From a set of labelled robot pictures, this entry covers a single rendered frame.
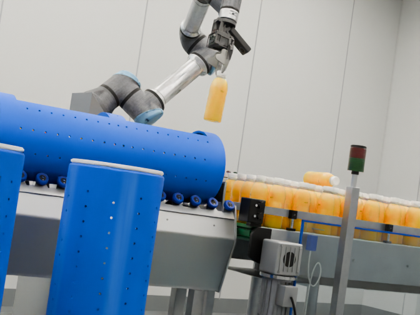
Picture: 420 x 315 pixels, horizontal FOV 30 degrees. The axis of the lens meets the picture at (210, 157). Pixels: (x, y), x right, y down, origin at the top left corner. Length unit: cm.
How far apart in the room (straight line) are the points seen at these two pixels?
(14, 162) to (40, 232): 77
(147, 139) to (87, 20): 321
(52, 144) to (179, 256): 65
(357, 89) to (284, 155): 114
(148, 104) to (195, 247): 69
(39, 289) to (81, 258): 98
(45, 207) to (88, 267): 52
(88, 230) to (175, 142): 77
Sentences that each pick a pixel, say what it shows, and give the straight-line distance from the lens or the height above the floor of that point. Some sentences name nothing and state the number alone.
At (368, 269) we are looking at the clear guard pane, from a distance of 325.
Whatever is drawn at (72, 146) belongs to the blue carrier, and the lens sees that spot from 270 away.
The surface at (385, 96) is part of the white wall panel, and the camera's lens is 812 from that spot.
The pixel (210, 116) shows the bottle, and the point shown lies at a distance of 297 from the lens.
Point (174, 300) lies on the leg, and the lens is 314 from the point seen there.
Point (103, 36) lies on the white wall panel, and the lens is 602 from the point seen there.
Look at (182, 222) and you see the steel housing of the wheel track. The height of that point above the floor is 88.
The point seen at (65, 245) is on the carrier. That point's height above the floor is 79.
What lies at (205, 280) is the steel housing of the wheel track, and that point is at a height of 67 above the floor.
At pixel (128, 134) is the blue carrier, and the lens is 280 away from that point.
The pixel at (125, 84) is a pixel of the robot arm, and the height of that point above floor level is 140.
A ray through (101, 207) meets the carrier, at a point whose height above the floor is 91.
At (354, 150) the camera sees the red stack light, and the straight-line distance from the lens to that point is 302.
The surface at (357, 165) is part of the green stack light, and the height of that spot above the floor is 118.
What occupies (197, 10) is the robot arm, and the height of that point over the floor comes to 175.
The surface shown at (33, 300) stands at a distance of 324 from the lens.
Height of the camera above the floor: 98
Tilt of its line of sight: 3 degrees up
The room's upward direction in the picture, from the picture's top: 8 degrees clockwise
